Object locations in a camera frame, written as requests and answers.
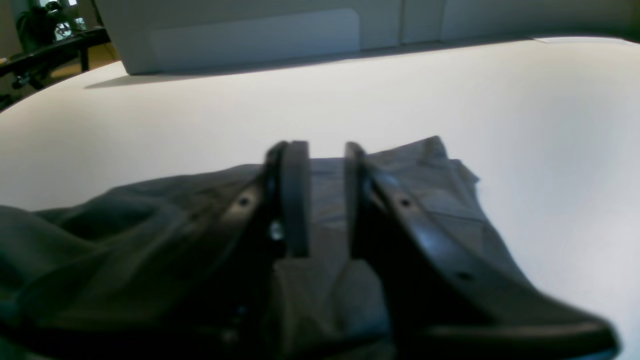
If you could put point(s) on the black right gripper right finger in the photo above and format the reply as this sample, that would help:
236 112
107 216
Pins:
446 302

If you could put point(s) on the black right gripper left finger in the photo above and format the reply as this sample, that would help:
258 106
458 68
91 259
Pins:
168 269

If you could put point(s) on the black frame in background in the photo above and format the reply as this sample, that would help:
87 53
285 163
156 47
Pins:
46 41

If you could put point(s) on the grey T-shirt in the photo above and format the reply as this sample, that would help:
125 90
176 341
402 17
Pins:
293 259

